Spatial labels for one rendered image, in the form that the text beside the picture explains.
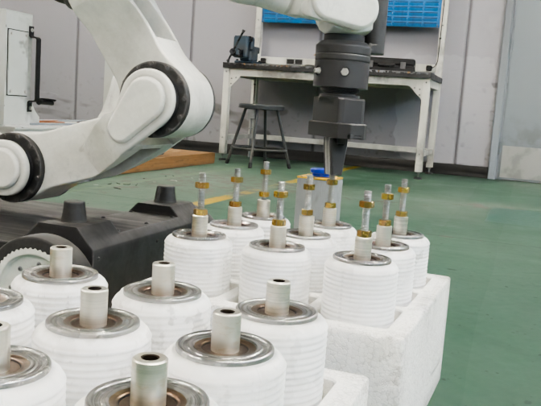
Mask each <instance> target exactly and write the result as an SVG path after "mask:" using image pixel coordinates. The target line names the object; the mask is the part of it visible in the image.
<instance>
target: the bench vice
mask: <svg viewBox="0 0 541 406"><path fill-rule="evenodd" d="M244 32H245V30H243V29H242V33H241V34H240V35H235V36H234V40H233V48H231V49H230V50H229V52H230V55H229V58H228V59H227V60H226V61H227V62H229V59H230V58H231V56H233V57H237V58H240V60H239V59H236V60H235V61H234V63H247V64H261V61H258V54H259V51H260V48H258V47H255V46H254V37H251V36H247V35H243V33H244ZM257 61H258V62H257Z"/></svg>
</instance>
